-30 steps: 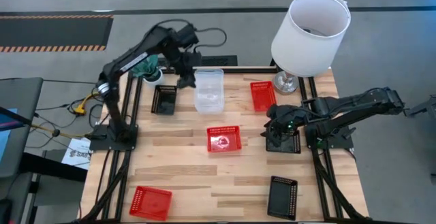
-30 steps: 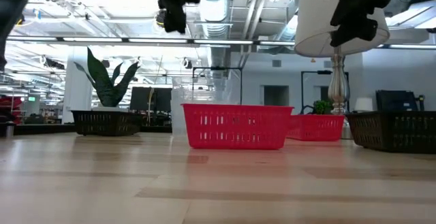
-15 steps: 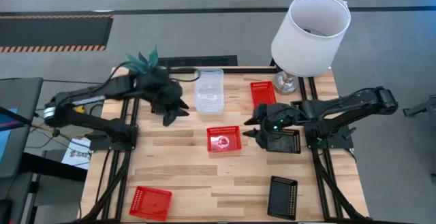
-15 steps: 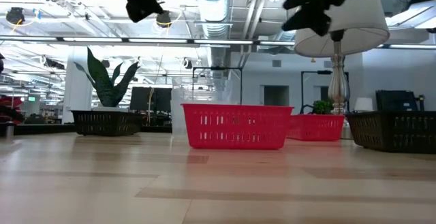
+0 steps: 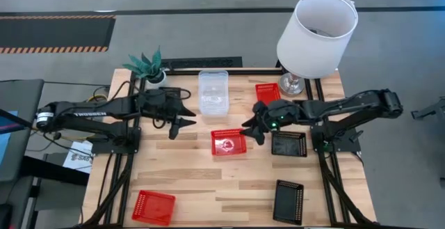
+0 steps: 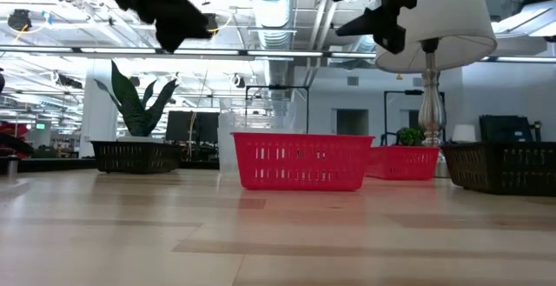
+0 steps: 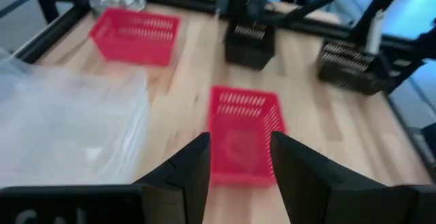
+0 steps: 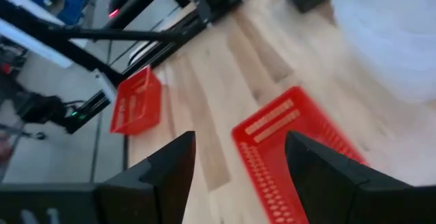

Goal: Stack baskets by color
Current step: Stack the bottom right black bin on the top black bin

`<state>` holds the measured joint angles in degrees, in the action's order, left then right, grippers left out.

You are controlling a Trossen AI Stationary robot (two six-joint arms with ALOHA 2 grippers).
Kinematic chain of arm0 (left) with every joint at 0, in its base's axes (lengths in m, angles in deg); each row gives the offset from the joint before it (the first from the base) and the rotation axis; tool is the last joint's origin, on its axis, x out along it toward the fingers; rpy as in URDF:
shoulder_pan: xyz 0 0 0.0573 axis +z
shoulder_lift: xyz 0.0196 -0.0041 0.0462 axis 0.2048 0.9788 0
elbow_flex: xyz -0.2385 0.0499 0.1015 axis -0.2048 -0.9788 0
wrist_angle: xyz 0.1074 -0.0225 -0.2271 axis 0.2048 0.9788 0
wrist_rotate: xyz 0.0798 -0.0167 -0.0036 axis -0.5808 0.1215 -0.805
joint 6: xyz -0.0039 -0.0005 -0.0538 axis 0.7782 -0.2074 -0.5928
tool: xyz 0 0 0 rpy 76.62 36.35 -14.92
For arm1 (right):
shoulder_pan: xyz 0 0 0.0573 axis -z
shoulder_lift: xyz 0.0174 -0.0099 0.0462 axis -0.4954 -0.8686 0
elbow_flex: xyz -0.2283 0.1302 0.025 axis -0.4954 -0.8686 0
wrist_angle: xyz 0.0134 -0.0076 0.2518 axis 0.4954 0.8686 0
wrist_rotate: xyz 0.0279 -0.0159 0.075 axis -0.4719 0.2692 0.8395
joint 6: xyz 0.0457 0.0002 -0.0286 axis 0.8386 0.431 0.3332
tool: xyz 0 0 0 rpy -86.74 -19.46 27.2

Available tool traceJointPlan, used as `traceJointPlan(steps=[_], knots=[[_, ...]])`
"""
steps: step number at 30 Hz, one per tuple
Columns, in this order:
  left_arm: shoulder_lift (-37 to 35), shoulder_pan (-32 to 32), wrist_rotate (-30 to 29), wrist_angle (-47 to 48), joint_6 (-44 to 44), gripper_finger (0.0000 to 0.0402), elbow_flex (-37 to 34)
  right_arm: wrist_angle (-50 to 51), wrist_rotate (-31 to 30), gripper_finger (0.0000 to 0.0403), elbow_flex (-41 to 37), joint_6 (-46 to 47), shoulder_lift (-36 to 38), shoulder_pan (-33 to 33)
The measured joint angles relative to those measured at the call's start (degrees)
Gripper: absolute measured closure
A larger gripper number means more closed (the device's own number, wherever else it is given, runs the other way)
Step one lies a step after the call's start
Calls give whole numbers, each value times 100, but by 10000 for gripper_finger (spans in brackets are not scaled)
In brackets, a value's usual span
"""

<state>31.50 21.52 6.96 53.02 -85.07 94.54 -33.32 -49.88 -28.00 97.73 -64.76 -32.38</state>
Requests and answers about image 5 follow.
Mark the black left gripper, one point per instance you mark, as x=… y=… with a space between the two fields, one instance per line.
x=156 y=103

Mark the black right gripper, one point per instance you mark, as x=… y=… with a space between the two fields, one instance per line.
x=281 y=112

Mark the red plastic basket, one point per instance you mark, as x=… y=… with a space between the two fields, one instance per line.
x=153 y=208
x=267 y=93
x=227 y=143

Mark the black plastic basket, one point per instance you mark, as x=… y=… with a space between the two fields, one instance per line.
x=288 y=203
x=288 y=144

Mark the clear plastic shelf container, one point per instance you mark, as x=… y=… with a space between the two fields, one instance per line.
x=213 y=93

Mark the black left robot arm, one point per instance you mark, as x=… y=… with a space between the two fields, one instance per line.
x=97 y=112

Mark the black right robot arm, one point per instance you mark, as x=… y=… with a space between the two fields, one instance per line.
x=347 y=107

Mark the white plant pot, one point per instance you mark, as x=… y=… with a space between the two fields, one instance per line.
x=158 y=81

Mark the silver lamp base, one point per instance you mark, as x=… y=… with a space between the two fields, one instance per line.
x=291 y=84

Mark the black perforated floor strip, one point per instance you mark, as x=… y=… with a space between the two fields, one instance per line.
x=201 y=62

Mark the green artificial plant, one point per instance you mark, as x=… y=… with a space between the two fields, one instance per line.
x=147 y=65

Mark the white lamp shade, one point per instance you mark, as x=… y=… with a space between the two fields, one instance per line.
x=309 y=55

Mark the white printed sign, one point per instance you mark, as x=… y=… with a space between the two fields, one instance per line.
x=79 y=157

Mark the black hazard striped floor mat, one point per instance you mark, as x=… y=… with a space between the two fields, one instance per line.
x=52 y=32

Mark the black neighbouring robot part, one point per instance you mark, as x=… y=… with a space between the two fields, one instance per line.
x=431 y=110

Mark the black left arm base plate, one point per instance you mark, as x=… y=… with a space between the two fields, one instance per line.
x=104 y=147

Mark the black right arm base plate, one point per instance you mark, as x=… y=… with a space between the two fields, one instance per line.
x=344 y=145

